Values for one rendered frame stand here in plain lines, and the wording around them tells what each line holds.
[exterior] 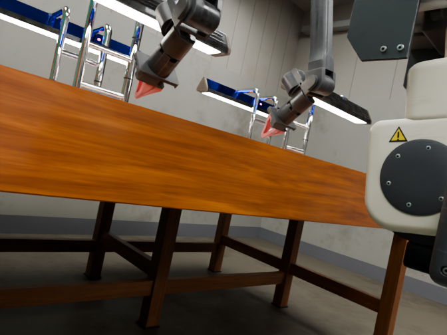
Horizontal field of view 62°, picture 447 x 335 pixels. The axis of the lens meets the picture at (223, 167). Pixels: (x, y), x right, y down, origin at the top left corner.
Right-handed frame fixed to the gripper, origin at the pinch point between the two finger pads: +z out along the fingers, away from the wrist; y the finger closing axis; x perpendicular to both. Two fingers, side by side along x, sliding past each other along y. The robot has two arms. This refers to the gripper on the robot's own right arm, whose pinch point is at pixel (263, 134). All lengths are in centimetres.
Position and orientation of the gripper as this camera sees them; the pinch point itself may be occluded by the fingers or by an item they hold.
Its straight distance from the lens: 123.0
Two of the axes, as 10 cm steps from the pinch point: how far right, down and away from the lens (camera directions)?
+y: -7.3, -1.4, -6.6
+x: 2.8, 8.3, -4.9
